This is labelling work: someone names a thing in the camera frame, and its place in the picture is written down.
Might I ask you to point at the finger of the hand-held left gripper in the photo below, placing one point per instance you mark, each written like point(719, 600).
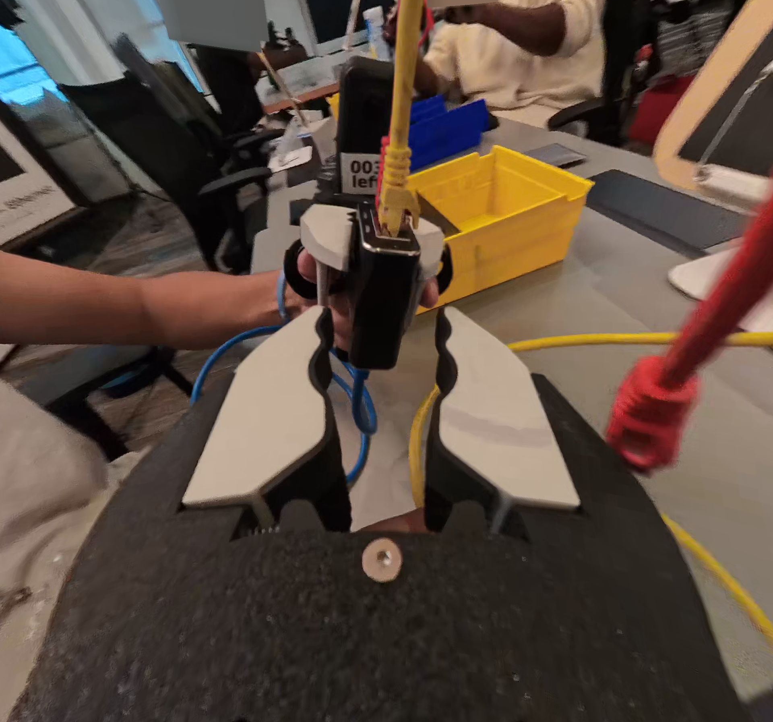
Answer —
point(432, 251)
point(326, 239)

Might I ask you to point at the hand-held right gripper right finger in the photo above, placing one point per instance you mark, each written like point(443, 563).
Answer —
point(501, 426)

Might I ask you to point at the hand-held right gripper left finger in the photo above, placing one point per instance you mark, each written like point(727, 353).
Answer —
point(266, 420)

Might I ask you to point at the black ethernet adapter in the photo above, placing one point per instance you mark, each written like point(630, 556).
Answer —
point(383, 305)

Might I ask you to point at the yellow plastic bin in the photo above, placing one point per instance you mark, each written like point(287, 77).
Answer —
point(519, 220)

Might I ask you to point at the person's left forearm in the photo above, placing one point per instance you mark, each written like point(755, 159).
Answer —
point(151, 305)

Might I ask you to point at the person's left hand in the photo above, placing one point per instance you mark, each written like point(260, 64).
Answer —
point(339, 317)

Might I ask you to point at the black bin divider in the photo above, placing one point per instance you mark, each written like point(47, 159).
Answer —
point(438, 217)

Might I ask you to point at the black flat device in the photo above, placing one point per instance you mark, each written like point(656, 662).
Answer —
point(555, 155)

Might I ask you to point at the black office chair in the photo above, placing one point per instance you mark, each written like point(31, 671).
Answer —
point(175, 148)

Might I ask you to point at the black desk mat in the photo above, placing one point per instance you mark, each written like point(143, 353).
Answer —
point(664, 214)

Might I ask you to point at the white board stand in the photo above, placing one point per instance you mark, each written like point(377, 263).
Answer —
point(718, 275)

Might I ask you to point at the red storage bin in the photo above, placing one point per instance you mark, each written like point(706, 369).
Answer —
point(658, 112)

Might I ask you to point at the black framed white sign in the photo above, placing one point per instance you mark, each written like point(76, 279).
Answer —
point(30, 190)

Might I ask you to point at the wood framed black board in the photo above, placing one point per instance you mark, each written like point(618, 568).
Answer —
point(724, 100)

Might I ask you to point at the large glass window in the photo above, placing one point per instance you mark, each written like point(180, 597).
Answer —
point(24, 69)

